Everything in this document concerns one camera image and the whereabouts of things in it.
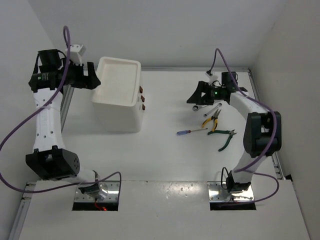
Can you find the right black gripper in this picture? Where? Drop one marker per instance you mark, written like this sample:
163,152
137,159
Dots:
204,87

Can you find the silver ratchet wrench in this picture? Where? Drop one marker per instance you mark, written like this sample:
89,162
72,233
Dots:
197,107

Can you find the blue handled screwdriver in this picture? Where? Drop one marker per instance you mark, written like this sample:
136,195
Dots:
185,132

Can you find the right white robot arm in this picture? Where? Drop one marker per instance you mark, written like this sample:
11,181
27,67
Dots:
257,145

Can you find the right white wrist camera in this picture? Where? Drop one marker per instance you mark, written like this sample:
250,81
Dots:
212,77

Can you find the white drawer cabinet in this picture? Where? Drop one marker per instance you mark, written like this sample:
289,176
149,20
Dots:
117,100

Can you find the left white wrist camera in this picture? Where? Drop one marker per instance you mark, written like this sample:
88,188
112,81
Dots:
76,53

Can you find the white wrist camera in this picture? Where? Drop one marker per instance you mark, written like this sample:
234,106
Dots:
212,77
76,53

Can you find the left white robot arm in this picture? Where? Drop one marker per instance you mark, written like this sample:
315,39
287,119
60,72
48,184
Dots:
49,159

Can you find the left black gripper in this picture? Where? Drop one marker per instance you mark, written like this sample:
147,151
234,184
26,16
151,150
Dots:
90,82

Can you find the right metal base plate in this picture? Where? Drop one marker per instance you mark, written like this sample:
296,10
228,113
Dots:
218,194

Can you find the metal base plate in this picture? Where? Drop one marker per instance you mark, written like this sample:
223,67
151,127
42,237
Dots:
103,192
218,194

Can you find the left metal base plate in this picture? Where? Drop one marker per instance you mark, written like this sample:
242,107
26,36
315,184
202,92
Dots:
103,192

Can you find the small silver wrench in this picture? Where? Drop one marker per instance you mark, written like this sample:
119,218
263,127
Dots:
211,111

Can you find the yellow handled pliers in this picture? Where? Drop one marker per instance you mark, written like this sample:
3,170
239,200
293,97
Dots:
214,119

